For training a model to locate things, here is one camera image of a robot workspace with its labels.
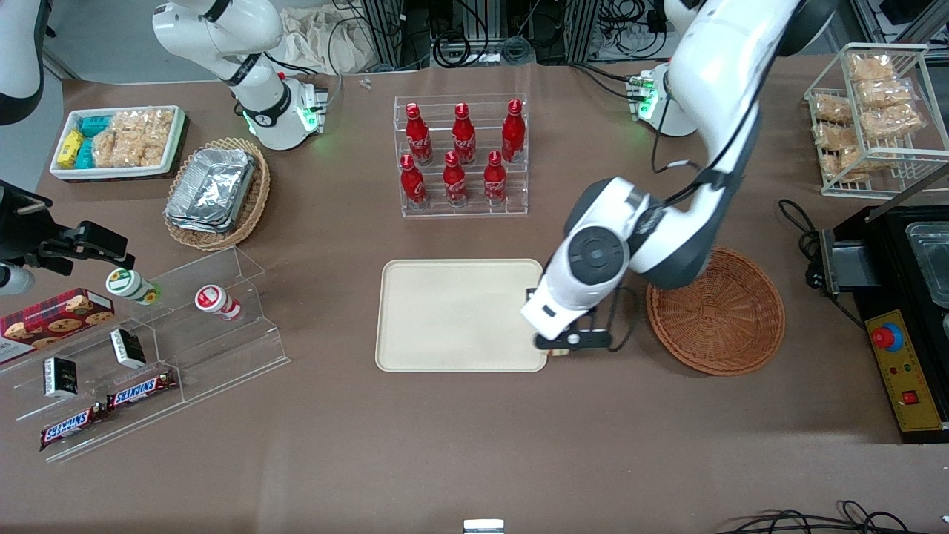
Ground green-capped yoghurt bottle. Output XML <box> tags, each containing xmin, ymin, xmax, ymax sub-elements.
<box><xmin>105</xmin><ymin>268</ymin><xmax>162</xmax><ymax>306</ymax></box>

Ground white rectangular snack bin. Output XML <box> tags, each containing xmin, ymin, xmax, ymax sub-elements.
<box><xmin>49</xmin><ymin>105</ymin><xmax>187</xmax><ymax>182</ymax></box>

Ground coiled black cable bundle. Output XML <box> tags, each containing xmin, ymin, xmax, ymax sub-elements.
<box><xmin>430</xmin><ymin>30</ymin><xmax>536</xmax><ymax>69</ymax></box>

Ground stacked foil containers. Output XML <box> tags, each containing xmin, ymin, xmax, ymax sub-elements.
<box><xmin>165</xmin><ymin>148</ymin><xmax>257</xmax><ymax>234</ymax></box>

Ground beige rectangular tray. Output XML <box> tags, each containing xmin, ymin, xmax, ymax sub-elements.
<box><xmin>375</xmin><ymin>259</ymin><xmax>549</xmax><ymax>373</ymax></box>

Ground steel pan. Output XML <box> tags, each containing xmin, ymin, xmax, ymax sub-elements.
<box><xmin>905</xmin><ymin>220</ymin><xmax>949</xmax><ymax>309</ymax></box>

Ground brown round wicker basket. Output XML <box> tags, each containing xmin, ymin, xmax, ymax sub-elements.
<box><xmin>646</xmin><ymin>245</ymin><xmax>787</xmax><ymax>377</ymax></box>

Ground white wire rack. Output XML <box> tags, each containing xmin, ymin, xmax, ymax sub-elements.
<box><xmin>804</xmin><ymin>42</ymin><xmax>949</xmax><ymax>198</ymax></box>

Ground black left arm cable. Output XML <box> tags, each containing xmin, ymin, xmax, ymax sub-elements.
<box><xmin>592</xmin><ymin>95</ymin><xmax>763</xmax><ymax>354</ymax></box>

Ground red-capped yoghurt bottle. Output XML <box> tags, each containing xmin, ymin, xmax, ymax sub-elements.
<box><xmin>194</xmin><ymin>285</ymin><xmax>243</xmax><ymax>322</ymax></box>

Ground red cola bottle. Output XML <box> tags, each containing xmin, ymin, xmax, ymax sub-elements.
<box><xmin>405</xmin><ymin>103</ymin><xmax>434</xmax><ymax>166</ymax></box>
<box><xmin>483</xmin><ymin>151</ymin><xmax>509</xmax><ymax>207</ymax></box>
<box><xmin>501</xmin><ymin>99</ymin><xmax>527</xmax><ymax>164</ymax></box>
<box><xmin>452</xmin><ymin>103</ymin><xmax>477</xmax><ymax>165</ymax></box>
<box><xmin>400</xmin><ymin>154</ymin><xmax>429</xmax><ymax>209</ymax></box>
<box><xmin>443</xmin><ymin>151</ymin><xmax>469</xmax><ymax>208</ymax></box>

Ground clear acrylic stepped shelf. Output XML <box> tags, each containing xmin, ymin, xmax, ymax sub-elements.
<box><xmin>0</xmin><ymin>246</ymin><xmax>291</xmax><ymax>464</ymax></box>

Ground clear-wrapped rice cracker pack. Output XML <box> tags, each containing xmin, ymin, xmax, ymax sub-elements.
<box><xmin>91</xmin><ymin>128</ymin><xmax>123</xmax><ymax>168</ymax></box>
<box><xmin>111</xmin><ymin>109</ymin><xmax>176</xmax><ymax>168</ymax></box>

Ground brown snickers bar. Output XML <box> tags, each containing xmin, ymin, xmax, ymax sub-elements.
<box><xmin>39</xmin><ymin>404</ymin><xmax>109</xmax><ymax>452</ymax></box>
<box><xmin>105</xmin><ymin>370</ymin><xmax>179</xmax><ymax>413</ymax></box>

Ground light oval wicker basket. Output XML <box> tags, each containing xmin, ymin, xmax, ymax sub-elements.
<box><xmin>162</xmin><ymin>137</ymin><xmax>272</xmax><ymax>252</ymax></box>

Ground black appliance with yellow panel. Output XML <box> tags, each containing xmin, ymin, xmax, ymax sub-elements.
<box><xmin>807</xmin><ymin>203</ymin><xmax>949</xmax><ymax>445</ymax></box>

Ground yellow small carton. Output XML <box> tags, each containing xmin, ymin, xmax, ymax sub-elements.
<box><xmin>56</xmin><ymin>130</ymin><xmax>85</xmax><ymax>165</ymax></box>

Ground clear-wrapped fried snack pack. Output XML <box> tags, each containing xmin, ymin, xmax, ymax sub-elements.
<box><xmin>811</xmin><ymin>94</ymin><xmax>854</xmax><ymax>124</ymax></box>
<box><xmin>860</xmin><ymin>104</ymin><xmax>925</xmax><ymax>140</ymax></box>
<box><xmin>814</xmin><ymin>122</ymin><xmax>864</xmax><ymax>150</ymax></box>
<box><xmin>821</xmin><ymin>147</ymin><xmax>870</xmax><ymax>183</ymax></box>
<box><xmin>848</xmin><ymin>55</ymin><xmax>896</xmax><ymax>83</ymax></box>
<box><xmin>856</xmin><ymin>79</ymin><xmax>915</xmax><ymax>109</ymax></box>

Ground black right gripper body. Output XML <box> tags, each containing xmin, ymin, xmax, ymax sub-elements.
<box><xmin>0</xmin><ymin>179</ymin><xmax>57</xmax><ymax>270</ymax></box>

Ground black appliance power cable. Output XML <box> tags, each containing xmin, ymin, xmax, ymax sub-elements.
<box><xmin>778</xmin><ymin>198</ymin><xmax>868</xmax><ymax>332</ymax></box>

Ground black floor cable bundle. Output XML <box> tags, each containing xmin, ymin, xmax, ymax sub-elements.
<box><xmin>715</xmin><ymin>500</ymin><xmax>949</xmax><ymax>534</ymax></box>

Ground beige cloth bag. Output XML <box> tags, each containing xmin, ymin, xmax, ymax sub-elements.
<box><xmin>276</xmin><ymin>6</ymin><xmax>377</xmax><ymax>76</ymax></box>

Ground small black drink carton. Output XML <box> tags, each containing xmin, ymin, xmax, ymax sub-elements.
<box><xmin>42</xmin><ymin>357</ymin><xmax>79</xmax><ymax>400</ymax></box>
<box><xmin>109</xmin><ymin>328</ymin><xmax>148</xmax><ymax>370</ymax></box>

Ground clear acrylic bottle rack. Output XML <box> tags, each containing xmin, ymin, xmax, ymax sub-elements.
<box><xmin>393</xmin><ymin>93</ymin><xmax>529</xmax><ymax>219</ymax></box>

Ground red tartan cookie box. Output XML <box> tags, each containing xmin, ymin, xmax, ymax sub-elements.
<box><xmin>0</xmin><ymin>288</ymin><xmax>116</xmax><ymax>365</ymax></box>

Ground red emergency stop button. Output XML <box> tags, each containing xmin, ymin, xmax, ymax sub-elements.
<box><xmin>871</xmin><ymin>323</ymin><xmax>905</xmax><ymax>353</ymax></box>

